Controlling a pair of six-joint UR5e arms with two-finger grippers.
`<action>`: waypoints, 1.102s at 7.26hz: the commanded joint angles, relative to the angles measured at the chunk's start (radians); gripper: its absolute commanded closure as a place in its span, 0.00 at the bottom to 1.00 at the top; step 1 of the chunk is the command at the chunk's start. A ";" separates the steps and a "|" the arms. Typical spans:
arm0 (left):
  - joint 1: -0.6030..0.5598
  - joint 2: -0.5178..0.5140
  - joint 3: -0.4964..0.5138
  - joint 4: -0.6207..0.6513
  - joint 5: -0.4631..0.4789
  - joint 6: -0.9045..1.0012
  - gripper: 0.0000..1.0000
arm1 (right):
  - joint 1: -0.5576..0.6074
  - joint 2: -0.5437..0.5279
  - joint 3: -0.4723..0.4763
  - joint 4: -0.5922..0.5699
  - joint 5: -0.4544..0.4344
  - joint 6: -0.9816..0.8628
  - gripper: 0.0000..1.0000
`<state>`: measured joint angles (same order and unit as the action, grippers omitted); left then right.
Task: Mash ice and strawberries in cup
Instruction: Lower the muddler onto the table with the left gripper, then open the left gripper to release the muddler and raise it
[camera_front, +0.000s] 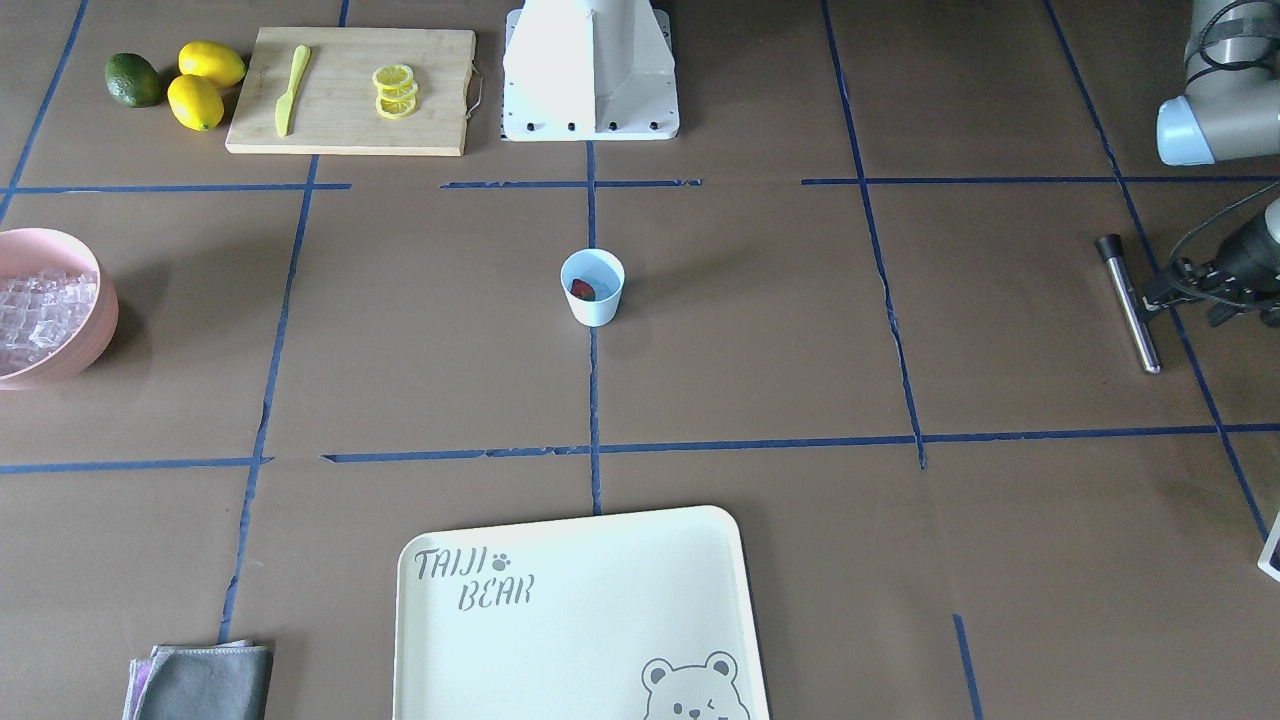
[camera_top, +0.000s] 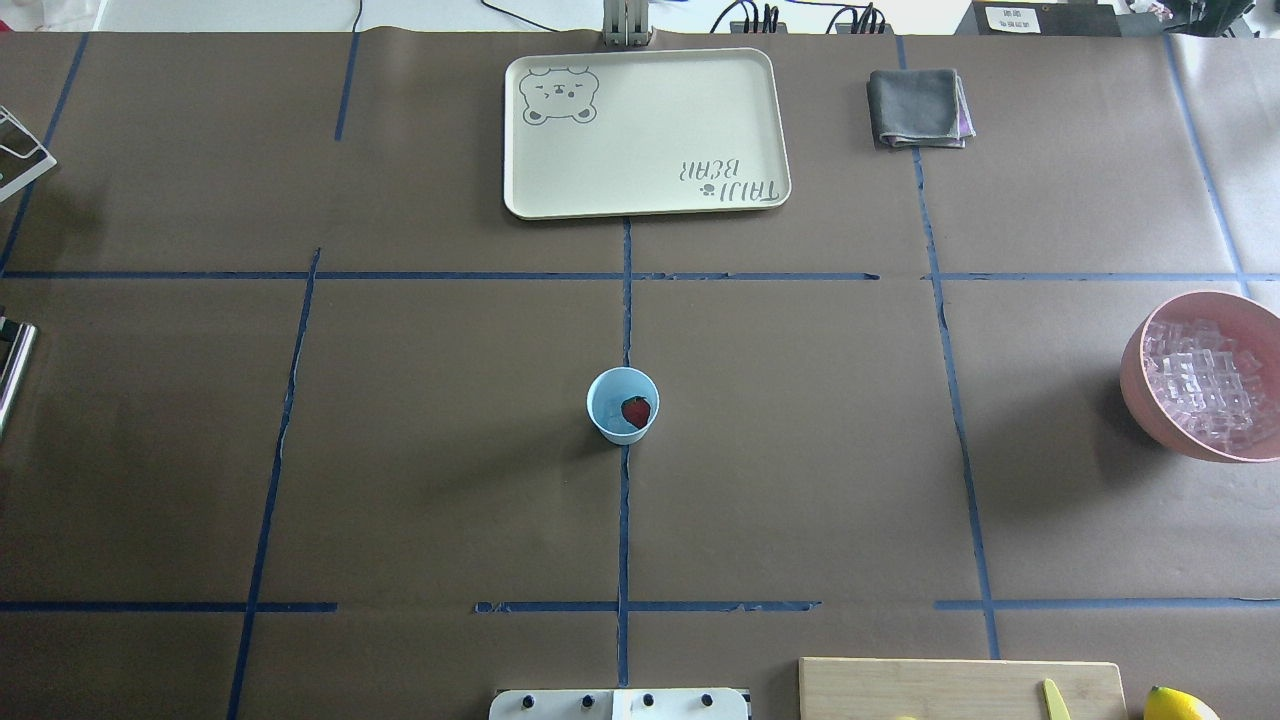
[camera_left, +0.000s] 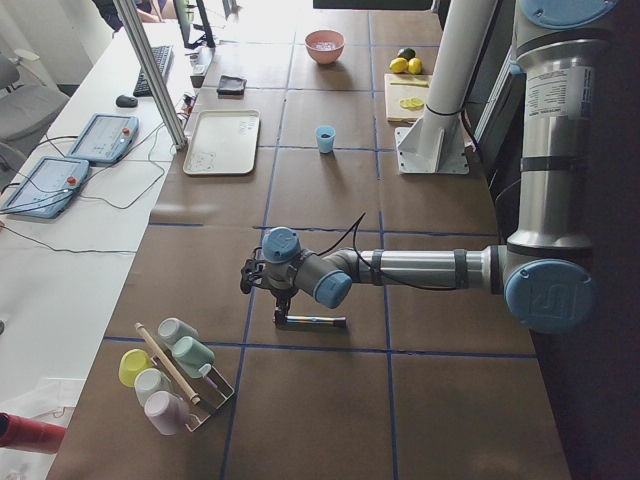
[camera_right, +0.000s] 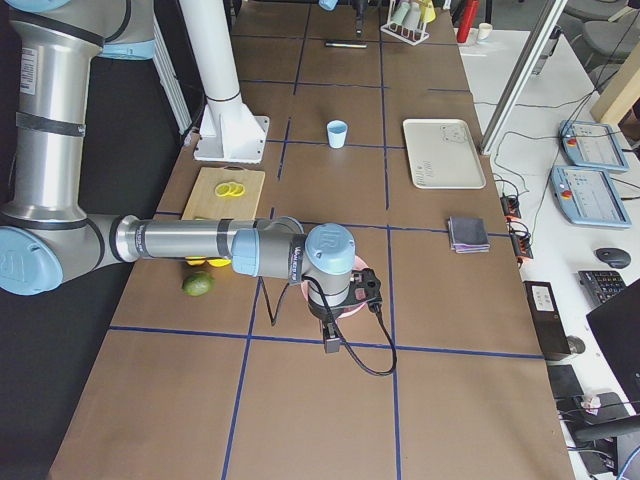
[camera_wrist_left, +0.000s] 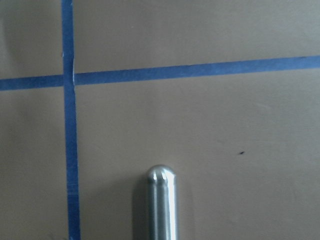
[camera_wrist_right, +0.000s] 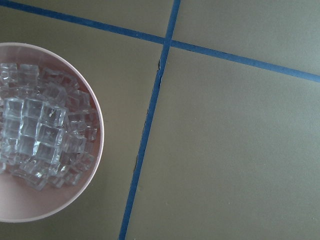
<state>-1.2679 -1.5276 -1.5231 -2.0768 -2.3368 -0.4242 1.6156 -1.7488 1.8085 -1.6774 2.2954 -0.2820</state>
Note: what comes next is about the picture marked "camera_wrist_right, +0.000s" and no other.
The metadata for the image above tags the clear ice cubes pile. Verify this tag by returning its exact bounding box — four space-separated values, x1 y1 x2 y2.
0 63 100 191

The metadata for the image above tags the pink bowl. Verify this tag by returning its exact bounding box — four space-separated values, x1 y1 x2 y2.
0 42 105 223

